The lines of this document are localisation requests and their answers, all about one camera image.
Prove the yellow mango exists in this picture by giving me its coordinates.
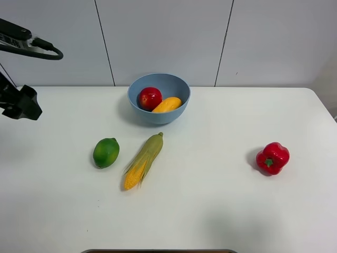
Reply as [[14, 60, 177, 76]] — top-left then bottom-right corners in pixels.
[[152, 97, 182, 113]]

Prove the blue plastic bowl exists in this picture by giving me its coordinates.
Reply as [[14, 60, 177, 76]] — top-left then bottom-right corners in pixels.
[[127, 73, 191, 125]]

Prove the corn cob with husk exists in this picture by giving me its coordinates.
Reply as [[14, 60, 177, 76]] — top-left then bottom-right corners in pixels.
[[123, 132, 163, 191]]

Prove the red apple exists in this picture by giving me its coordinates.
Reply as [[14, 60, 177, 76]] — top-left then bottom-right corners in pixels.
[[138, 87, 163, 111]]

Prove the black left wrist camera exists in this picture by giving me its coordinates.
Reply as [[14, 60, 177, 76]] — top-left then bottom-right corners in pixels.
[[0, 19, 32, 49]]

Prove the red bell pepper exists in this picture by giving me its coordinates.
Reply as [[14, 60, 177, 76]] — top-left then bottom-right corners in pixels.
[[256, 142, 290, 176]]

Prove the green lime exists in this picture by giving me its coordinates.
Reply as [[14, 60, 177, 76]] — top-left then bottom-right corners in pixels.
[[93, 138, 120, 169]]

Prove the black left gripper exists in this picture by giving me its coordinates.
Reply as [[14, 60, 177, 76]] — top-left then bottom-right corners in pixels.
[[1, 73, 43, 120]]

